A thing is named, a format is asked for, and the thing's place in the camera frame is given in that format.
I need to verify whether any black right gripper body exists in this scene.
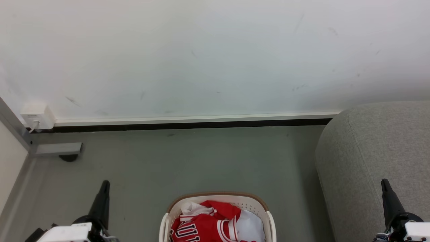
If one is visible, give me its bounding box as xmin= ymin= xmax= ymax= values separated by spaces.
xmin=383 ymin=212 xmax=425 ymax=242

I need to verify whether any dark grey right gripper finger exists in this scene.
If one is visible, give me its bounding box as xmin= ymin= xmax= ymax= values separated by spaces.
xmin=381 ymin=178 xmax=405 ymax=227

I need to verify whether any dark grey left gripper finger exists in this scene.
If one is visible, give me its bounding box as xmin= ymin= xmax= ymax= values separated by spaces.
xmin=88 ymin=180 xmax=111 ymax=230

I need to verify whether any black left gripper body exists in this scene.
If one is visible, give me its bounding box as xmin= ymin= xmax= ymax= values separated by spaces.
xmin=72 ymin=215 xmax=119 ymax=242

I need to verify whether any red and white jersey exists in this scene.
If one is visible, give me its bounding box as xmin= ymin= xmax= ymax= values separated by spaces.
xmin=170 ymin=200 xmax=256 ymax=242

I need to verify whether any white perforated laundry basket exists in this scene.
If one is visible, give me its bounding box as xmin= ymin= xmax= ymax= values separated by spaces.
xmin=159 ymin=192 xmax=277 ymax=242

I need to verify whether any grey fabric sofa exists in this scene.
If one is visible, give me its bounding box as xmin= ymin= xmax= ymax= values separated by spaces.
xmin=315 ymin=100 xmax=430 ymax=242

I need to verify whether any beige partition panel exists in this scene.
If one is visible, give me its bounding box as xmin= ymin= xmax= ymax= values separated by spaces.
xmin=0 ymin=121 xmax=29 ymax=215

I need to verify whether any black floor edge strip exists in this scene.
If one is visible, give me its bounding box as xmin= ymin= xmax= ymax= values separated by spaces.
xmin=31 ymin=118 xmax=333 ymax=133

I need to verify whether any plain white garment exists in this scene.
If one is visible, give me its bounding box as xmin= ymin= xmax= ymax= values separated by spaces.
xmin=236 ymin=210 xmax=266 ymax=242

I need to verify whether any white wall outlet box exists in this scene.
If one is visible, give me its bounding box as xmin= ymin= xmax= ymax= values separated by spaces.
xmin=20 ymin=102 xmax=56 ymax=131

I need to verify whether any white wall skirting strip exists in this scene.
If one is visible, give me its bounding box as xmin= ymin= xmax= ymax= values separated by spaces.
xmin=54 ymin=112 xmax=342 ymax=127

